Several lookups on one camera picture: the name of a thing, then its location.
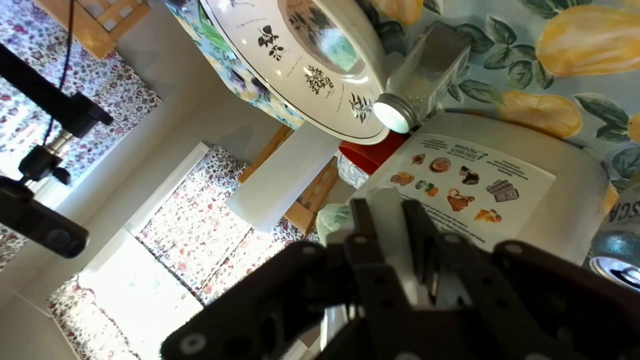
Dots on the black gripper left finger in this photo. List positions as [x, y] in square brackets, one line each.
[287, 307]

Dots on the white bin with sticker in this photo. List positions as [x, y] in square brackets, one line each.
[552, 200]

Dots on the black stereo camera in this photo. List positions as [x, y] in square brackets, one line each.
[41, 223]

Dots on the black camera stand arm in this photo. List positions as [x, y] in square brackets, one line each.
[61, 103]

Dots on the lemon print tablecloth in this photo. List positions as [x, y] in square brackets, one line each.
[506, 61]

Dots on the glass salt shaker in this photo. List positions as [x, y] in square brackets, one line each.
[426, 73]

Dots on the red container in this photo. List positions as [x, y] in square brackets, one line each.
[372, 154]

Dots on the silver soda can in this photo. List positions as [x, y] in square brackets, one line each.
[621, 267]

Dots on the floral curtain valance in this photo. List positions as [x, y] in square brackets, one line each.
[86, 320]

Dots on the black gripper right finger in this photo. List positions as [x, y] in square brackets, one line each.
[533, 307]

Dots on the large white floral plate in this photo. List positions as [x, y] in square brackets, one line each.
[292, 67]

